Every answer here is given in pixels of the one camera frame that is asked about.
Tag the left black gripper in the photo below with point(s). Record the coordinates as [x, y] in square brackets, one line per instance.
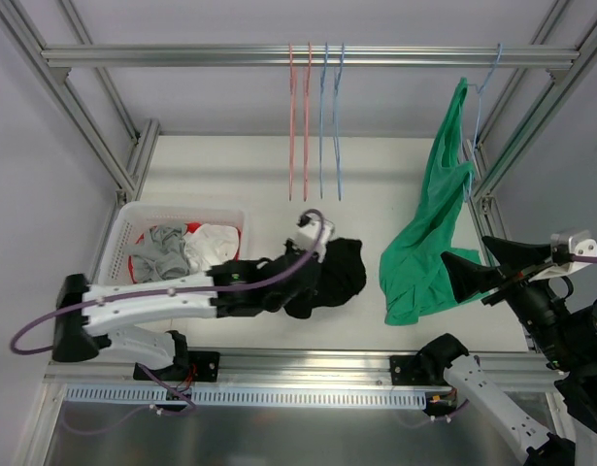
[301, 271]

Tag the grey tank top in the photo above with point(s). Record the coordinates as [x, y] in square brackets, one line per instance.
[158, 256]

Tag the aluminium hanging rail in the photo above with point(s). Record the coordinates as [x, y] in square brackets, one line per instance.
[181, 56]

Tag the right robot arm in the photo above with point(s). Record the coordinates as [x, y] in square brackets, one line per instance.
[566, 343]

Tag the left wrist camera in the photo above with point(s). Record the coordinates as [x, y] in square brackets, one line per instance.
[313, 233]

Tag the red tank top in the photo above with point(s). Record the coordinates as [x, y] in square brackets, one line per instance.
[176, 250]

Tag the pink hanger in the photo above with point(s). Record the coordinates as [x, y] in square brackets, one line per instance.
[292, 120]
[306, 120]

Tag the blue hanger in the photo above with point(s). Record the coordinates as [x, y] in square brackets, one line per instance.
[322, 81]
[338, 72]
[480, 91]

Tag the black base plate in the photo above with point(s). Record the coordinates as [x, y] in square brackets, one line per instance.
[407, 370]
[197, 366]

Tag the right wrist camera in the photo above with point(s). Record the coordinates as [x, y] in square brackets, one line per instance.
[570, 251]

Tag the aluminium front rail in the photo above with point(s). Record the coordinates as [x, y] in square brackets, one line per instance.
[354, 369]

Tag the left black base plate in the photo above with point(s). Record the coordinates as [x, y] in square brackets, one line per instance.
[197, 366]

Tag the white plastic basket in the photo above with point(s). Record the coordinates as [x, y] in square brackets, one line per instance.
[135, 218]

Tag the green tank top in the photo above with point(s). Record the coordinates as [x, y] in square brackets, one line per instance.
[412, 275]

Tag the white tank top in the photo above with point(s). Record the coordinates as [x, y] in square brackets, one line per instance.
[210, 245]

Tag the black tank top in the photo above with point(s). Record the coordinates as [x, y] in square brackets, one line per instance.
[342, 276]

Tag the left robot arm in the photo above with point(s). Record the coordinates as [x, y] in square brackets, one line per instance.
[93, 320]

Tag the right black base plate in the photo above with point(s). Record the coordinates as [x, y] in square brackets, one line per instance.
[407, 370]

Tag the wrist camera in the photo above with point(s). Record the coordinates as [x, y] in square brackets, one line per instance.
[313, 233]
[570, 251]

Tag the white slotted cable duct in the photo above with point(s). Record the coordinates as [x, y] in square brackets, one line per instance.
[212, 395]

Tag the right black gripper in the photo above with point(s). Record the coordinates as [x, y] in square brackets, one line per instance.
[510, 276]

